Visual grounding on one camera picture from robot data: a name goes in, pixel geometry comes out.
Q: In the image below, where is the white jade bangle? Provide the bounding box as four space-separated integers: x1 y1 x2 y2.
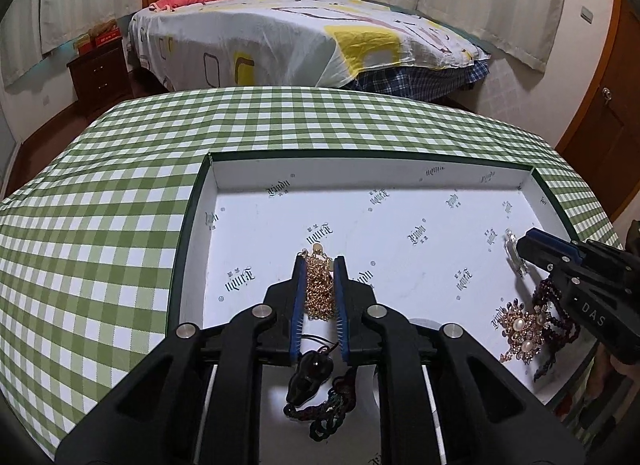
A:
372 317 446 416

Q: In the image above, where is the sliding door wardrobe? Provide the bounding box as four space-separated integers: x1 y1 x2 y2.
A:
0 110 21 191

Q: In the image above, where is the silver rhinestone clip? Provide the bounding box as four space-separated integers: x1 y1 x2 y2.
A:
502 229 531 278

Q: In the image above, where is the black cord pendant necklace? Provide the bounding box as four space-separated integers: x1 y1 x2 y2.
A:
283 335 357 442

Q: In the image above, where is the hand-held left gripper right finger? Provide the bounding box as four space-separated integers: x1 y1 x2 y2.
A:
334 255 586 465

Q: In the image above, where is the gold flower pearl brooch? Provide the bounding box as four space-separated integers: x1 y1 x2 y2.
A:
499 299 550 365

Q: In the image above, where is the shallow green box white lining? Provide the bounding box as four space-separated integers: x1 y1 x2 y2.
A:
165 149 623 465

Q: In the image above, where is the dark wooden nightstand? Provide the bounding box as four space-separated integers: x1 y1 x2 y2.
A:
66 38 133 108

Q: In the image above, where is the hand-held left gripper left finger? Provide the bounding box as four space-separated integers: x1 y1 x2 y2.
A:
54 255 307 465

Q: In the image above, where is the blue plaid bed skirt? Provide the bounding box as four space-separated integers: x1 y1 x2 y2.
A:
345 59 488 96

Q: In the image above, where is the patterned white yellow bedsheet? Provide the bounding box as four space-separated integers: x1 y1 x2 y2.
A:
127 0 493 92

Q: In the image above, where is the green checked tablecloth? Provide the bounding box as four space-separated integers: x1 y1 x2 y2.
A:
0 86 626 461

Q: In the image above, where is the brown wooden door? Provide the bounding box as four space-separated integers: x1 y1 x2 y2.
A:
555 0 640 221

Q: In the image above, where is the gold chain necklace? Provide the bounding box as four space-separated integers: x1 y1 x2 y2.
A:
299 242 335 321

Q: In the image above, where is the dark red bead necklace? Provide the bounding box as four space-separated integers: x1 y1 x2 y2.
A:
531 277 582 382

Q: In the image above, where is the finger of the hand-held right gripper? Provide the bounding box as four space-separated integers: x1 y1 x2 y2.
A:
516 239 572 278
525 228 587 267

